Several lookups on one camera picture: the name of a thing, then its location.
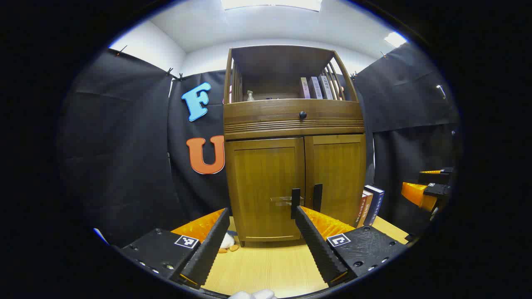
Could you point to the dark grey spine book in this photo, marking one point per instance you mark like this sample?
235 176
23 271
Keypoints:
326 87

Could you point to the wooden drawer front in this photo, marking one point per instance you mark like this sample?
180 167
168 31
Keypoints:
257 114

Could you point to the red brown book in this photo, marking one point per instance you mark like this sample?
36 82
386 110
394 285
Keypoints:
363 209

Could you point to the small ceiling light panel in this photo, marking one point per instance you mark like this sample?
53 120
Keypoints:
395 39

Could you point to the small clear bottle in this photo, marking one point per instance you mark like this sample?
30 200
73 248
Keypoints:
249 96

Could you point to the dark blue book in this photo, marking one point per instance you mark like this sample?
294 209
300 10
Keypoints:
375 203

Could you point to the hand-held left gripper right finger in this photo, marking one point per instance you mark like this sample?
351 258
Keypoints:
318 249

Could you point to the large ceiling light panel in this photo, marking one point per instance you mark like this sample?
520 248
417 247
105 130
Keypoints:
270 4

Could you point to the plush penguin toy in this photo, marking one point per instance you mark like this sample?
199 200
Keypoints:
227 241

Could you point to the black backdrop cloth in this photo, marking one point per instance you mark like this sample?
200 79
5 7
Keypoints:
124 145

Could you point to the wooden double-door shoe cabinet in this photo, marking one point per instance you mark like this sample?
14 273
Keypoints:
270 70

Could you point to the small metal hook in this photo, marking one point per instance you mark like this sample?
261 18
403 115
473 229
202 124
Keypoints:
441 91

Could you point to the wooden shoe cabinet door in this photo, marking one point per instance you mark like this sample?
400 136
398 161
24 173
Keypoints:
262 182
341 174

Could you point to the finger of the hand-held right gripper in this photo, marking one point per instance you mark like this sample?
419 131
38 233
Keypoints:
447 170
436 190

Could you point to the clear tape strip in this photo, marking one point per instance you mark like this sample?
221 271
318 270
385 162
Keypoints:
282 200

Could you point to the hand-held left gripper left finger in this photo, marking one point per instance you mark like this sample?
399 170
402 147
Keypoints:
210 249

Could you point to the pink spine book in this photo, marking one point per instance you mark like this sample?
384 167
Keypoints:
305 88

